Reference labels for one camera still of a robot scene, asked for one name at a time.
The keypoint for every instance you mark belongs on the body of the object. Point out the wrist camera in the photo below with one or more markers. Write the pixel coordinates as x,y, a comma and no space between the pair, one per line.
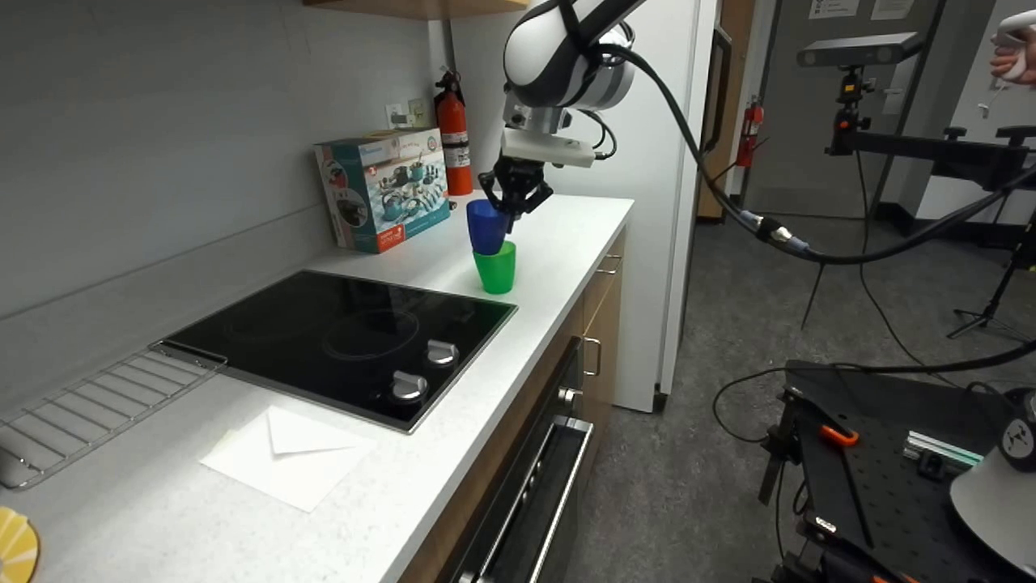
550,148

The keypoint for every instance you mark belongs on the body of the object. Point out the white paper notice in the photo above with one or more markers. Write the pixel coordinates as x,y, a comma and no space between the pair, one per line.
834,7
891,8

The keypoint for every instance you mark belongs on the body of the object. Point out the person's hand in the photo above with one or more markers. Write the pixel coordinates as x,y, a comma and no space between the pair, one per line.
1016,65

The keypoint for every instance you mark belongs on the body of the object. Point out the wooden drawer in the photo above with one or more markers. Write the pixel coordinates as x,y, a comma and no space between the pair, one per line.
603,283

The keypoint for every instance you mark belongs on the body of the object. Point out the white wall socket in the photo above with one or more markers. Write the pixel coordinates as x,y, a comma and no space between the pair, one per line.
396,116

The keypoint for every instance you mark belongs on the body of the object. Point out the white switch plate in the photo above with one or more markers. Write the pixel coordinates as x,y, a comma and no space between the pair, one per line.
418,112

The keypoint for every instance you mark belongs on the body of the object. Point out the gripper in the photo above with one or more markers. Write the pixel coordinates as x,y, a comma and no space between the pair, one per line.
518,172

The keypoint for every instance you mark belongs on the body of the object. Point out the wooden cabinet door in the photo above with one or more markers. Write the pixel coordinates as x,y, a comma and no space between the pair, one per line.
605,356

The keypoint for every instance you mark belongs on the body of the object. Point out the white paper envelope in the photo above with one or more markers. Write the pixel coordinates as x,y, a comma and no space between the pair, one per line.
283,461

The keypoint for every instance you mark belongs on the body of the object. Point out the white refrigerator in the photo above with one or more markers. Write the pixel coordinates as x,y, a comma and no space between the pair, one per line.
647,243

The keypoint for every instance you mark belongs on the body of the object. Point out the black oven door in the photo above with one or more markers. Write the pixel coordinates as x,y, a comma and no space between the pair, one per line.
534,510

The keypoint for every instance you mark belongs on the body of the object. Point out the hand controller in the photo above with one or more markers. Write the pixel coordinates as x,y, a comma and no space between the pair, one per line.
1018,28

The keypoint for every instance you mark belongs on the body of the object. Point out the silver oven knob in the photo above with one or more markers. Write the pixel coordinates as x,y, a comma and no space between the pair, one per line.
568,397

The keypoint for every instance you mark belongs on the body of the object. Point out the camera on mount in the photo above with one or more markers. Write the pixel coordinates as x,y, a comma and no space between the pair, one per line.
858,50

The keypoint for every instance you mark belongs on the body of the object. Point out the blue plastic cup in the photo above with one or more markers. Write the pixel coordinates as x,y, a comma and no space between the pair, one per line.
486,228

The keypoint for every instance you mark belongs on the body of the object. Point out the yellow round plate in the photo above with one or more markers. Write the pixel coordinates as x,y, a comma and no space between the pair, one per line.
14,551

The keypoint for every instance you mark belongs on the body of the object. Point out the aluminium rail piece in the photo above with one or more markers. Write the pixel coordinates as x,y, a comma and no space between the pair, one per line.
943,453

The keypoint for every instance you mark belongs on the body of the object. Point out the toy cookware set box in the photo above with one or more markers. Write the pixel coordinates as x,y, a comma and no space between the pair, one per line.
388,190

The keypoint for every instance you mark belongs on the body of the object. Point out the black glass cooktop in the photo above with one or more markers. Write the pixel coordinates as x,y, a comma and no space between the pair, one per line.
324,332

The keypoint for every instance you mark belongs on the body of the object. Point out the silver stove knob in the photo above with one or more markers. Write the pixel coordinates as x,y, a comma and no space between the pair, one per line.
442,353
408,386

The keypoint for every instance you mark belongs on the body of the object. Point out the green plastic cup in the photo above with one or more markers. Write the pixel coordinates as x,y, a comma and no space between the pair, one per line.
495,274

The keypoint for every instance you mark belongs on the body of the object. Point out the red fire extinguisher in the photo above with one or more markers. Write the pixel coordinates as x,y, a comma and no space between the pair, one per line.
455,142
750,134

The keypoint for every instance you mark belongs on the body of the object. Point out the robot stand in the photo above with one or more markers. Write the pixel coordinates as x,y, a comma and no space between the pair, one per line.
882,510

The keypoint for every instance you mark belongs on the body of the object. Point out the orange clamp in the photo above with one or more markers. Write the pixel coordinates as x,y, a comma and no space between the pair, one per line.
839,436

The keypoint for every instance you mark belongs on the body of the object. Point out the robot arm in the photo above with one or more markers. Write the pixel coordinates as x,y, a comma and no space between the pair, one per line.
534,48

